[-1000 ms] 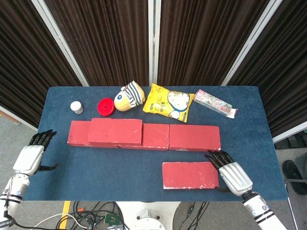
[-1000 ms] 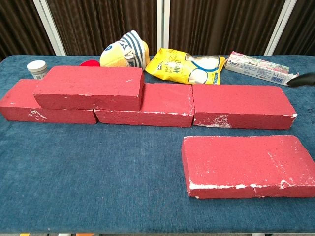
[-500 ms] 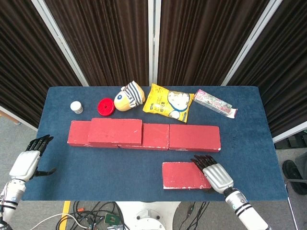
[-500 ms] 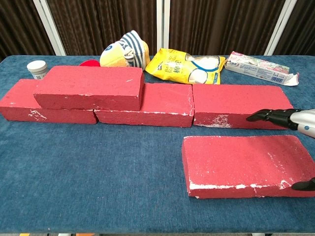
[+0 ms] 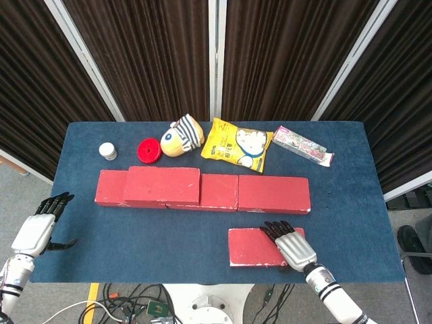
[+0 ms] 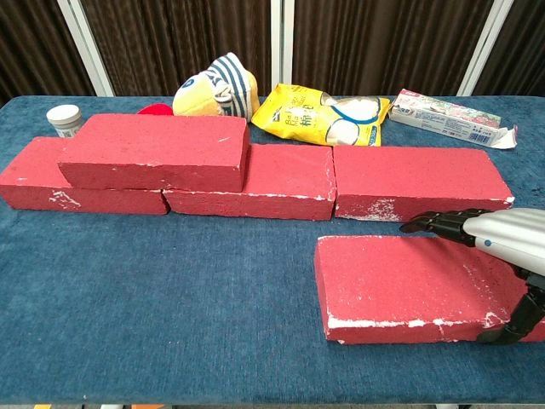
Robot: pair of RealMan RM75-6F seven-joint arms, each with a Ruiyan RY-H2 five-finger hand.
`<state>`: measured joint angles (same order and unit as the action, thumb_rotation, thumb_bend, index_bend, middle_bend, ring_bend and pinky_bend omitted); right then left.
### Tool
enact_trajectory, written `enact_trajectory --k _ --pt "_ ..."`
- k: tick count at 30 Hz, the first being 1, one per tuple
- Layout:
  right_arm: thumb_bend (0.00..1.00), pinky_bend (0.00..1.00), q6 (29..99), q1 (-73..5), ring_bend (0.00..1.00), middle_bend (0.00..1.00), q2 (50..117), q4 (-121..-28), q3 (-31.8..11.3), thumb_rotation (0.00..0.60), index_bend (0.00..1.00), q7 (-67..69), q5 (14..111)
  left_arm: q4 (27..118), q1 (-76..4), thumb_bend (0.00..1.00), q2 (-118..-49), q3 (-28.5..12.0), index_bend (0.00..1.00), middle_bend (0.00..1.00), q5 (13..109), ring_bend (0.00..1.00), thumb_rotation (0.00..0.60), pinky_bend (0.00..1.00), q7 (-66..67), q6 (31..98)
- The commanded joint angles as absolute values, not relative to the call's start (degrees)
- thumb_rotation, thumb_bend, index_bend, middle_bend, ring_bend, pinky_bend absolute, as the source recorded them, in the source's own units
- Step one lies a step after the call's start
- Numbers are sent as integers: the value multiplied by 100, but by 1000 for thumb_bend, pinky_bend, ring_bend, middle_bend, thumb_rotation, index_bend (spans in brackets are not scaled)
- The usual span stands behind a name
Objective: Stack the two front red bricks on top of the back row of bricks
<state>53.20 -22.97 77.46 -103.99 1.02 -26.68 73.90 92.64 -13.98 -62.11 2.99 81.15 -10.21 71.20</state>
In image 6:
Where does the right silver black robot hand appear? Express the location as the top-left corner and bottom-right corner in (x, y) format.
(399, 207), (545, 345)

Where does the red foam block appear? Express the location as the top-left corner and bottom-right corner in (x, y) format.
(332, 145), (515, 223)
(57, 112), (251, 193)
(314, 233), (545, 345)
(162, 143), (336, 222)
(0, 135), (170, 216)

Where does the toothpaste box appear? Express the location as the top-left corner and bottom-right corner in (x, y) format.
(387, 88), (519, 151)

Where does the brown curtain panel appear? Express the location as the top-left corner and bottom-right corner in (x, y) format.
(80, 0), (272, 97)
(0, 0), (95, 107)
(291, 0), (495, 97)
(474, 0), (545, 97)

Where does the yellow snack bag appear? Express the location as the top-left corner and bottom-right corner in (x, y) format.
(250, 82), (392, 148)

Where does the blue table cloth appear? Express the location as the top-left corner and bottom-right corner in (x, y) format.
(0, 94), (545, 405)

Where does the yellow plush toy striped hat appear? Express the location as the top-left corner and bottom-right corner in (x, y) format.
(172, 51), (261, 123)

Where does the red round lid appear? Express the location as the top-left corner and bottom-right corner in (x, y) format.
(136, 102), (175, 116)

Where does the small white jar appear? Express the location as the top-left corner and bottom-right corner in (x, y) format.
(46, 104), (85, 139)

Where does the white partition post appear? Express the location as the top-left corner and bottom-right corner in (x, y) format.
(269, 0), (295, 98)
(456, 0), (517, 97)
(56, 0), (116, 97)

